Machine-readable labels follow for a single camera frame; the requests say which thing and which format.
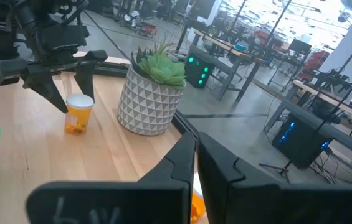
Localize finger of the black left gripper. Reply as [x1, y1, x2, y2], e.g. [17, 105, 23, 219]
[0, 58, 70, 114]
[74, 49, 109, 101]

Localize black tripod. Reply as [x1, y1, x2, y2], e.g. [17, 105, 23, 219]
[258, 160, 292, 185]

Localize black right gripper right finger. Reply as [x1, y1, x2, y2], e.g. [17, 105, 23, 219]
[197, 131, 352, 224]

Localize red chair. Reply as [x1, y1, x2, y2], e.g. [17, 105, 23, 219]
[298, 50, 331, 82]

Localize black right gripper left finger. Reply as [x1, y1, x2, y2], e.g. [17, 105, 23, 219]
[25, 131, 197, 224]

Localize black computer blue lights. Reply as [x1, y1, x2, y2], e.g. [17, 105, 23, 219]
[271, 113, 335, 170]

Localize orange pill bottle white cap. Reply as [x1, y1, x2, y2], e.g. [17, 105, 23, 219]
[64, 93, 95, 136]
[190, 172, 210, 224]

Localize succulent in patterned white pot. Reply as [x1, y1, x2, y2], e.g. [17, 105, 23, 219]
[117, 39, 188, 137]

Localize wooden table metal legs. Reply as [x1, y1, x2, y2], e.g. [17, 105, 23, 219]
[175, 28, 265, 103]
[264, 79, 352, 134]

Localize black computer green lights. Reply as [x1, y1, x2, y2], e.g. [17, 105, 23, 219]
[184, 52, 216, 90]

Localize red crate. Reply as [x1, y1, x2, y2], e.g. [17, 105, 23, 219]
[138, 23, 158, 38]

